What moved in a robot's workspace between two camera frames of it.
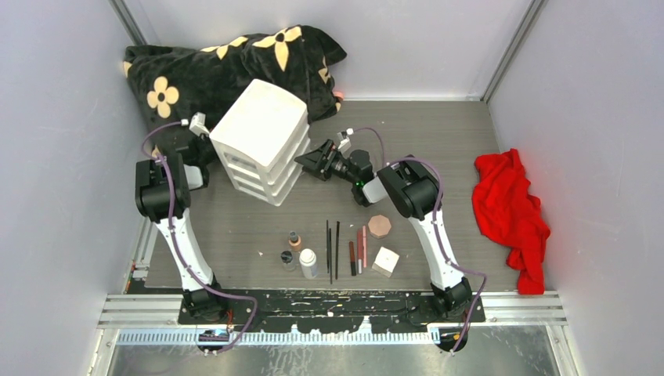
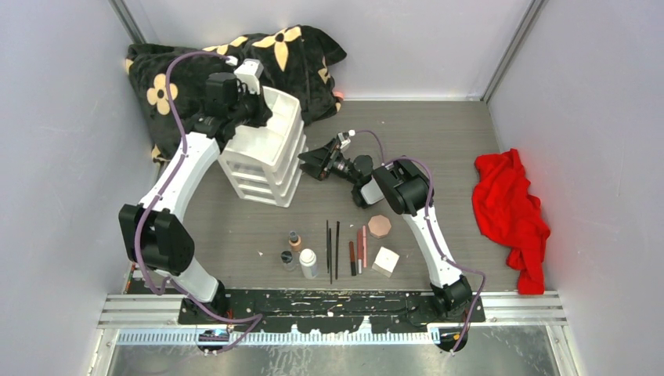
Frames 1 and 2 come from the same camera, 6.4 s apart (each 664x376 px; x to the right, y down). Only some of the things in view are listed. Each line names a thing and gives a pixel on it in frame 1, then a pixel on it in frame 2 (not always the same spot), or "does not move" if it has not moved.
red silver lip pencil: [359, 251] does not move
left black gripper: [205, 138] -> [262, 113]
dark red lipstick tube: [352, 259] does not move
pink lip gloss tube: [364, 247] does not move
